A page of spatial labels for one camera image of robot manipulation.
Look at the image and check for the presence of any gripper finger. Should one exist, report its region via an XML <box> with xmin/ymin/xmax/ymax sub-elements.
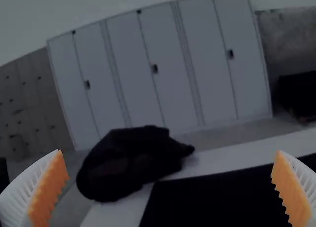
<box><xmin>271</xmin><ymin>150</ymin><xmax>316</xmax><ymax>227</ymax></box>
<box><xmin>0</xmin><ymin>149</ymin><xmax>70</xmax><ymax>227</ymax></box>

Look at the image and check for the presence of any dark crumpled jacket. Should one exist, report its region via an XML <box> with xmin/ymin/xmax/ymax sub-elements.
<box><xmin>76</xmin><ymin>125</ymin><xmax>196</xmax><ymax>203</ymax></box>

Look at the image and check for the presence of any black mat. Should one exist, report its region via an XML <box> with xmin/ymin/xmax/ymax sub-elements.
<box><xmin>138</xmin><ymin>154</ymin><xmax>316</xmax><ymax>227</ymax></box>

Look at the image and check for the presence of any black crate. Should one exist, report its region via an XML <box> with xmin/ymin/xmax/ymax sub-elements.
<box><xmin>277</xmin><ymin>71</ymin><xmax>316</xmax><ymax>120</ymax></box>

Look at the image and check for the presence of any grey cupboard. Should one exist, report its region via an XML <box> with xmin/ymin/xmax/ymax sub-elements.
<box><xmin>105</xmin><ymin>1</ymin><xmax>205</xmax><ymax>133</ymax></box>
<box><xmin>176</xmin><ymin>0</ymin><xmax>274</xmax><ymax>127</ymax></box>
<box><xmin>46</xmin><ymin>20</ymin><xmax>130</xmax><ymax>150</ymax></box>

